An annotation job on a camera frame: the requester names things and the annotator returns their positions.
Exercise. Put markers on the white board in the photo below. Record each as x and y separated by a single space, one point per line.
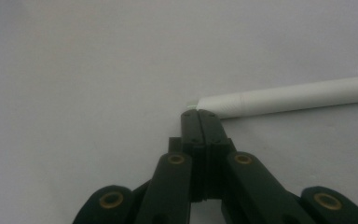
74 77

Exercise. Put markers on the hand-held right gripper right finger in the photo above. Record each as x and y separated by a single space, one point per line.
213 133

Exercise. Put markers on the long white pen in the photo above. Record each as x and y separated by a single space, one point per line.
292 96

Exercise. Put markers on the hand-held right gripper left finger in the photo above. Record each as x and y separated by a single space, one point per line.
191 130

